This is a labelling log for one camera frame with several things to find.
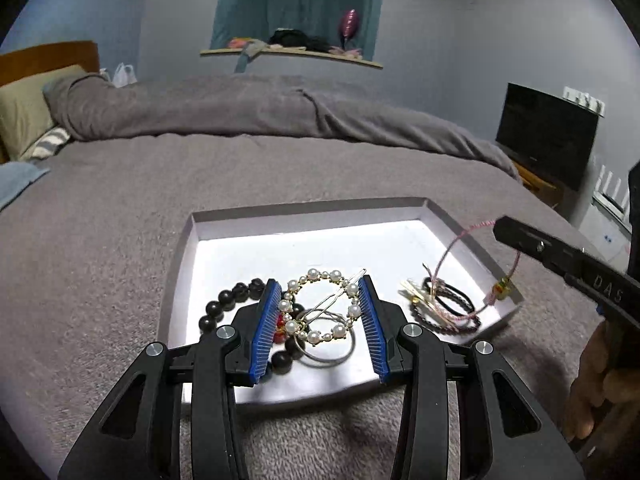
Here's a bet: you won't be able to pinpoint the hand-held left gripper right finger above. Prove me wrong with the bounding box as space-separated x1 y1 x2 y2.
357 275 586 480

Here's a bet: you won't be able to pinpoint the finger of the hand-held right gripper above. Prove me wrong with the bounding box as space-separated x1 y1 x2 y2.
492 216 586 281

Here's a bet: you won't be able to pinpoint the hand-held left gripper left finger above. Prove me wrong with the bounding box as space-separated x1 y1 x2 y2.
57 278 283 480

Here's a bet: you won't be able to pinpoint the red gold bead bracelet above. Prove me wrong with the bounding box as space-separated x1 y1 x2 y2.
274 310 301 346

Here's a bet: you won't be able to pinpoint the dark wooden bead bracelet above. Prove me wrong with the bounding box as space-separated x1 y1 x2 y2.
198 278 306 376

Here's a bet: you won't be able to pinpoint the silver bangle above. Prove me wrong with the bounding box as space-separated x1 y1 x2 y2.
292 310 357 367

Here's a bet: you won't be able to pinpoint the round pearl hair clip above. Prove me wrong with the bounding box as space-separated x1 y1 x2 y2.
272 267 368 347

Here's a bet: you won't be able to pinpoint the grey cardboard tray box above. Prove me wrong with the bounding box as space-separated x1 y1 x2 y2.
157 197 525 406

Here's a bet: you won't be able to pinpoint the pink cord bracelet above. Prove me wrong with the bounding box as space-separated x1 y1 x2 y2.
431 219 521 318

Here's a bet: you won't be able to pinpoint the person's right hand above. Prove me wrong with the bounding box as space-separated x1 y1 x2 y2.
567 322 640 443

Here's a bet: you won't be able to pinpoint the wooden television stand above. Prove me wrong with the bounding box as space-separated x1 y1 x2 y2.
510 160 558 206

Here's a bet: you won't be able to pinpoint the white cabinet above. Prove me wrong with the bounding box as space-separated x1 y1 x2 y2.
580 195 633 261

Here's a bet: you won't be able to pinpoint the white router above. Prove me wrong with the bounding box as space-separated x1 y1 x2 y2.
595 167 631 211

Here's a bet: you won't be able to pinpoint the black television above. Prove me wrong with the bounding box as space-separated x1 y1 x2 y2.
495 82 600 191

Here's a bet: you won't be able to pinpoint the grey bedspread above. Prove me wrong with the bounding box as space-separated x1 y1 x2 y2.
0 132 621 480

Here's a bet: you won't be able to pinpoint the grey duvet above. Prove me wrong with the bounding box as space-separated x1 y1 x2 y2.
44 74 521 181

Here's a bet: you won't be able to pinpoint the wooden windowsill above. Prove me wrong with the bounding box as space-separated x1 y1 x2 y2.
200 47 384 69

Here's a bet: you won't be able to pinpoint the grey hanging cloth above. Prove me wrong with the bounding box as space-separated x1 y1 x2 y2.
235 40 266 73

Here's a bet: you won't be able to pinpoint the pink balloon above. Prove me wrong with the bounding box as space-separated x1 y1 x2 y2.
340 9 359 48

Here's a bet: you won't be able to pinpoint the striped pillow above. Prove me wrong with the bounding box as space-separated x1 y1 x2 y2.
27 126 72 162

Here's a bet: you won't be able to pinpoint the white plastic bag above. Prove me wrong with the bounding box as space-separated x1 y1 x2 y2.
111 62 136 88

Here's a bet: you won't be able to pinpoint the light blue blanket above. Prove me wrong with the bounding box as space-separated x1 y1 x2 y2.
0 162 51 211

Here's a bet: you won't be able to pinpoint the black clothing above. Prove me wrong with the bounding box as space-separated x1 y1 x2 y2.
267 28 341 53

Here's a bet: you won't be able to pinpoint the green pillow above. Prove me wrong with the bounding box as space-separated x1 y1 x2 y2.
0 65 86 161

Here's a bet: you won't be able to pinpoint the teal curtain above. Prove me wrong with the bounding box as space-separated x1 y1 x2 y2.
210 0 388 61

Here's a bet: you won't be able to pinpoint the wooden headboard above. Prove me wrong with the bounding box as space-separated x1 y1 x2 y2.
0 41 101 163

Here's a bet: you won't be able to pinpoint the white wall hooks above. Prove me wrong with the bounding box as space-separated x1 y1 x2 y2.
562 86 607 117

